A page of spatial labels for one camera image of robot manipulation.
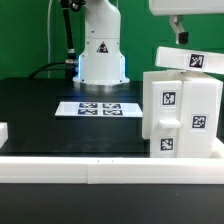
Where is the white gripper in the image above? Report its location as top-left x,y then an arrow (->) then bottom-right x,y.
149,0 -> 224,45

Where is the small white box part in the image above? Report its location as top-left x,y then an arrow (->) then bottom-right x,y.
155,47 -> 224,75

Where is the white cabinet body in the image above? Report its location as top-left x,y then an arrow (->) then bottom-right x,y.
142,70 -> 223,158

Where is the white cabinet door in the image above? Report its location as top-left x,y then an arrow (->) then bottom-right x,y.
150,81 -> 182,158

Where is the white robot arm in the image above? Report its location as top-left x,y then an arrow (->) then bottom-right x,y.
72,0 -> 224,91

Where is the white U-shaped workspace fence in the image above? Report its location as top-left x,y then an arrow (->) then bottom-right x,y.
0,122 -> 224,185

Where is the black cable bundle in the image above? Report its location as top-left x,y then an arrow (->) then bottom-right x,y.
27,0 -> 87,80

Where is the flat white marker base plate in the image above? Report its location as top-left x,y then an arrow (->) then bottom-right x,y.
55,102 -> 142,118

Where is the white thin cable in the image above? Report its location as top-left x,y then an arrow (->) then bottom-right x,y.
46,0 -> 54,80

